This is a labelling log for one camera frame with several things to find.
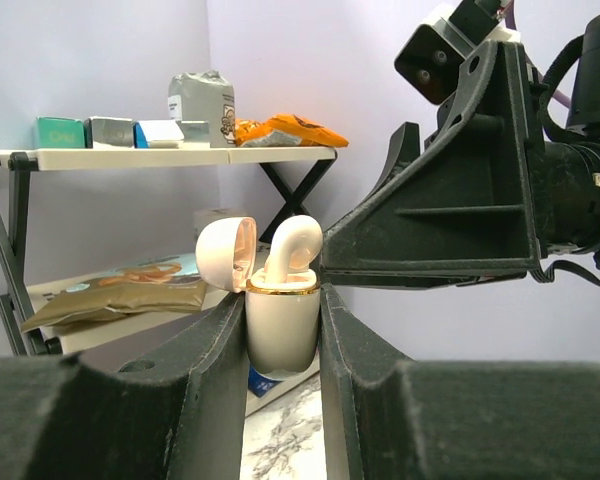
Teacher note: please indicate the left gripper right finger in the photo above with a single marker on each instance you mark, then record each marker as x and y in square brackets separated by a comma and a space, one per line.
[387, 416]

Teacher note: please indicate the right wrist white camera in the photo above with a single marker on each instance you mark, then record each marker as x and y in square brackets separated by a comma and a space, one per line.
[431, 58]

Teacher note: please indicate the black frame shelf rack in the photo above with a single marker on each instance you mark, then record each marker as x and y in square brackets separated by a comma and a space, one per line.
[75, 211]

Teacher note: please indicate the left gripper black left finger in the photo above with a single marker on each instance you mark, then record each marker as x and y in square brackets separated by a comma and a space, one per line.
[176, 412]

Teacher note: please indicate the orange kettle chips bag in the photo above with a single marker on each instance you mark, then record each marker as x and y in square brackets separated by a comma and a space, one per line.
[286, 130]

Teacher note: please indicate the beige earbud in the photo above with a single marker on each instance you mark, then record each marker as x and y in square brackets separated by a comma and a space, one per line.
[295, 244]

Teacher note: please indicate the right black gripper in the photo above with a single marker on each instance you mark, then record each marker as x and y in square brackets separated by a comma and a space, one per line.
[504, 183]

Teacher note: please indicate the blue Harry's razor box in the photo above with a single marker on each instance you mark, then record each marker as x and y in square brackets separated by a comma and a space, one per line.
[258, 384]

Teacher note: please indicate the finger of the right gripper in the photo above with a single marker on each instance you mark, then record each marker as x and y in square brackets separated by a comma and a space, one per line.
[403, 149]

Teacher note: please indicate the teal toothpaste box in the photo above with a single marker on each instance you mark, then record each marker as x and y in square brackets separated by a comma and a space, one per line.
[59, 133]

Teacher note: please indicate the gold blue snack bag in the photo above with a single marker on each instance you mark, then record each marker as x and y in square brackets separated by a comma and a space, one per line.
[169, 283]

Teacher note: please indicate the beige earbud charging case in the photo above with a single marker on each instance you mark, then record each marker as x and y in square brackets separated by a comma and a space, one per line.
[282, 319]

